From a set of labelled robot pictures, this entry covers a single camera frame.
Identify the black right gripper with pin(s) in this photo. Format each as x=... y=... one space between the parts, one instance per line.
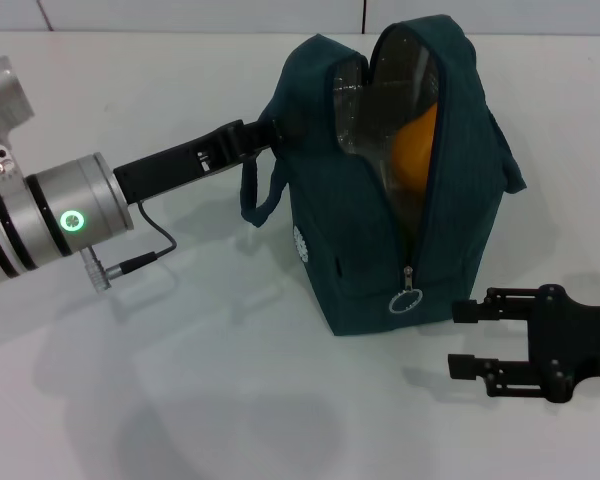
x=575 y=340

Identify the dark teal insulated lunch bag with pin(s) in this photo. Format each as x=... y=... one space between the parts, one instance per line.
x=340 y=200

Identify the orange pear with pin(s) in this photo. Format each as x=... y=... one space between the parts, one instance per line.
x=415 y=155

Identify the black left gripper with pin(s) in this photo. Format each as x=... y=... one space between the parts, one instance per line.
x=170 y=167

